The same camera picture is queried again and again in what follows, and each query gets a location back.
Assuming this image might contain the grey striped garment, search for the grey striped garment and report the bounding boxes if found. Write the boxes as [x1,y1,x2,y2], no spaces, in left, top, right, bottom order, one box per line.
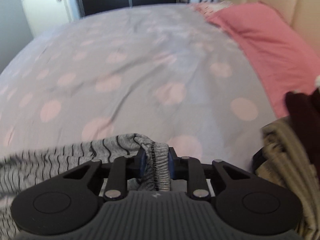
[1,134,170,239]

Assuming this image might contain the grey pink-dotted bed sheet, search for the grey pink-dotted bed sheet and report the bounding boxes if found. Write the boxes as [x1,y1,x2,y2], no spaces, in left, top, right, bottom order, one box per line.
[1,4,276,170]

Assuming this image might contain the olive folded garment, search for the olive folded garment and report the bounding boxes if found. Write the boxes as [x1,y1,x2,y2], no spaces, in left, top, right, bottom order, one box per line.
[252,117,319,239]

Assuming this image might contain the dark maroon folded garment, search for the dark maroon folded garment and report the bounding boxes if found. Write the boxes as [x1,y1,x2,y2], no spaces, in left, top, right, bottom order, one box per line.
[285,89,319,166]

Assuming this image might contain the pink patterned pillow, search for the pink patterned pillow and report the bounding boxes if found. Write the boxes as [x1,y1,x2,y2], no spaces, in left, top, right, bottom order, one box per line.
[190,1,234,20]

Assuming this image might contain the white door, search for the white door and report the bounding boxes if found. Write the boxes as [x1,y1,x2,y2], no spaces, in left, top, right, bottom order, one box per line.
[21,0,81,37]

